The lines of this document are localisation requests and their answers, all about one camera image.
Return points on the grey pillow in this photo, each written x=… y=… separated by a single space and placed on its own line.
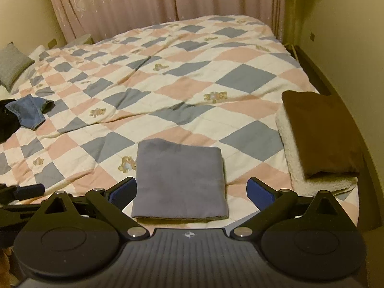
x=13 y=64

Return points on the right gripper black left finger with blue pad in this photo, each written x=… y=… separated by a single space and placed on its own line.
x=109 y=204

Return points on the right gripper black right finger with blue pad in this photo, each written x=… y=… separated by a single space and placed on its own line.
x=273 y=207

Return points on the dark wooden bed frame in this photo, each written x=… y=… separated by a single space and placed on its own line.
x=370 y=195

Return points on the blue denim jeans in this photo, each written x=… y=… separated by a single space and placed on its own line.
x=30 y=110

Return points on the cream fleece folded blanket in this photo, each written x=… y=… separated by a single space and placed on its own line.
x=336 y=184

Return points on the brown folded garment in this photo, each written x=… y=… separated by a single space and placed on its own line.
x=326 y=135

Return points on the pink blue checkered quilt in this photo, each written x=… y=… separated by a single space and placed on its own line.
x=209 y=81

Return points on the black garment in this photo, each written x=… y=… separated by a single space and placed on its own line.
x=9 y=122

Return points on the grey cloth garment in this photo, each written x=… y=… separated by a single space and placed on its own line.
x=179 y=182

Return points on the wall socket plate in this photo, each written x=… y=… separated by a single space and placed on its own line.
x=53 y=43

